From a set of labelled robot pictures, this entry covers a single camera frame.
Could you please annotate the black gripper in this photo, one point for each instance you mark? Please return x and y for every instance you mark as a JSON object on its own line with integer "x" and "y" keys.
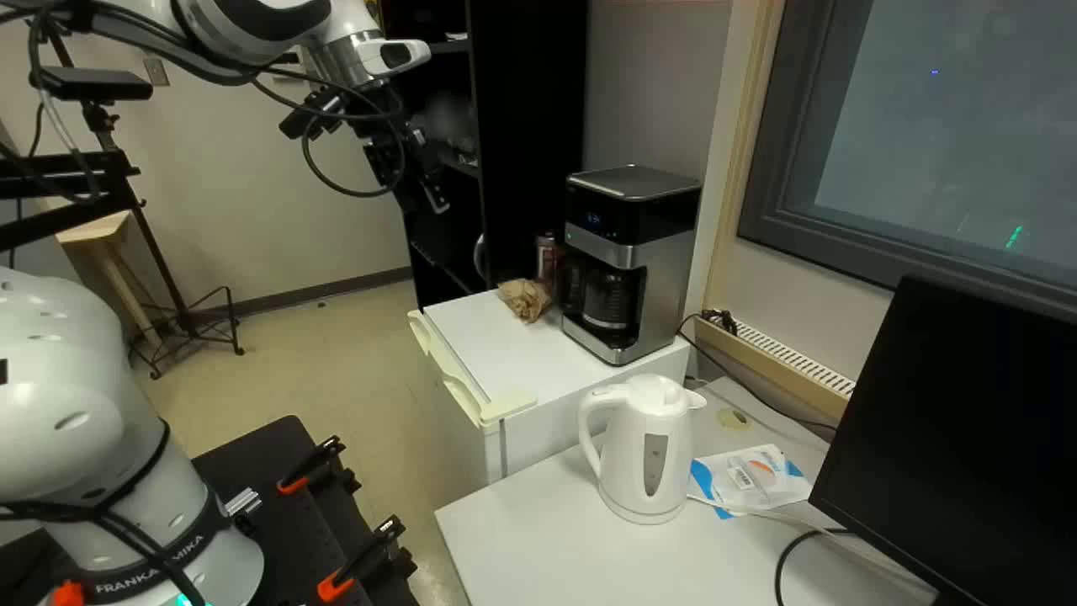
{"x": 411, "y": 154}

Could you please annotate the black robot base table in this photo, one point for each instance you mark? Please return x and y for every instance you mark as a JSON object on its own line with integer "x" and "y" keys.
{"x": 287, "y": 525}

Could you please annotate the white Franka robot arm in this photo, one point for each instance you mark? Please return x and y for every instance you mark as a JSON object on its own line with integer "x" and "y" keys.
{"x": 78, "y": 414}

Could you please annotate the black steel coffee machine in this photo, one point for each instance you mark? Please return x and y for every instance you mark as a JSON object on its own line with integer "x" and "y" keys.
{"x": 635, "y": 222}

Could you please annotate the tall black shelf cabinet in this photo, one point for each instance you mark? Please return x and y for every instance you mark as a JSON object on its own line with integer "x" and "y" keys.
{"x": 526, "y": 124}

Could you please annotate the dark brown bottle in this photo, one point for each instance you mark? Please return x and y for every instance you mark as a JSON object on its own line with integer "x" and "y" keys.
{"x": 550, "y": 263}

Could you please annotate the brown crumpled bag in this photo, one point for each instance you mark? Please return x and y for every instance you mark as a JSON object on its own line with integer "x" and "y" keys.
{"x": 523, "y": 302}

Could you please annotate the white mini fridge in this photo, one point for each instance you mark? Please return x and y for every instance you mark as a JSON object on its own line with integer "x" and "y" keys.
{"x": 540, "y": 357}

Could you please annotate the light wooden stool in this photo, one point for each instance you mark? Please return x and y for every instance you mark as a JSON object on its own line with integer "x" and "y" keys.
{"x": 106, "y": 263}

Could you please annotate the orange black clamp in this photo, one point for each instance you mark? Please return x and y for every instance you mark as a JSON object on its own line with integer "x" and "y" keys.
{"x": 311, "y": 461}
{"x": 360, "y": 557}

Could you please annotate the white electric kettle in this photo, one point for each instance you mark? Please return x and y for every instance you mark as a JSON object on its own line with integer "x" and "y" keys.
{"x": 639, "y": 456}

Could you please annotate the small yellow sticker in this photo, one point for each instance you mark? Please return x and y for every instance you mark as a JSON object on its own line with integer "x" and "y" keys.
{"x": 735, "y": 422}

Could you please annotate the blue white plastic packet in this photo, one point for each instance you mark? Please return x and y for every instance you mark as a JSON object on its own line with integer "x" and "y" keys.
{"x": 747, "y": 476}

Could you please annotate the grey framed window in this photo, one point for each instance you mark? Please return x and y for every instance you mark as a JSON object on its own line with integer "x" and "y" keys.
{"x": 942, "y": 124}

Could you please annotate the black computer monitor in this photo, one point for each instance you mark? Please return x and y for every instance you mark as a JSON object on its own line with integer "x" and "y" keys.
{"x": 962, "y": 449}

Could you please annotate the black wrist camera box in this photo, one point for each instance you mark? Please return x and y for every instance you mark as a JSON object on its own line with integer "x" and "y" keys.
{"x": 315, "y": 116}

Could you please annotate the black camera tripod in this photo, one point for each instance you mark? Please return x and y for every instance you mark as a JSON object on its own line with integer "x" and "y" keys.
{"x": 112, "y": 195}

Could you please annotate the black camera bar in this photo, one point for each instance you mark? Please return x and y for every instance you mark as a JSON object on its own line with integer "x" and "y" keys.
{"x": 93, "y": 81}

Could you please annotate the black wall plug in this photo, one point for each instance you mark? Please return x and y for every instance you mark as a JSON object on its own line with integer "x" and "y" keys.
{"x": 720, "y": 320}

